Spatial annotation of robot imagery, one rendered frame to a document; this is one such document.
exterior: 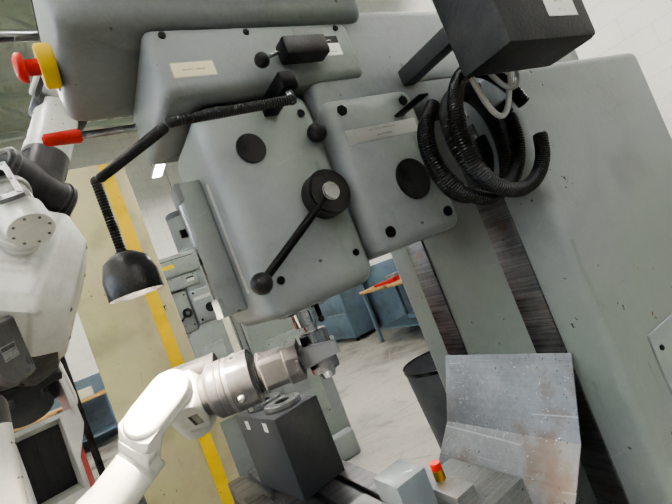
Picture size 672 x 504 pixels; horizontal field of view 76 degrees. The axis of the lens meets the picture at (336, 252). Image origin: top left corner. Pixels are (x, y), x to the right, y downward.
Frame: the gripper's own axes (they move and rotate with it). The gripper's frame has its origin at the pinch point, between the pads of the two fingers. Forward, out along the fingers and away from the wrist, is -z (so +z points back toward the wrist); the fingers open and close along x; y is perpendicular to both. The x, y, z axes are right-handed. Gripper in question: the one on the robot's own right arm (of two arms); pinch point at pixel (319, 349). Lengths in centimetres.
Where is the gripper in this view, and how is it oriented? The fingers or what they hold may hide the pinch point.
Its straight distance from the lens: 71.9
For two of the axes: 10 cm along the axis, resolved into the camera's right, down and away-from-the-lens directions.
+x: -0.7, 0.7, 9.9
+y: 3.6, 9.3, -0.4
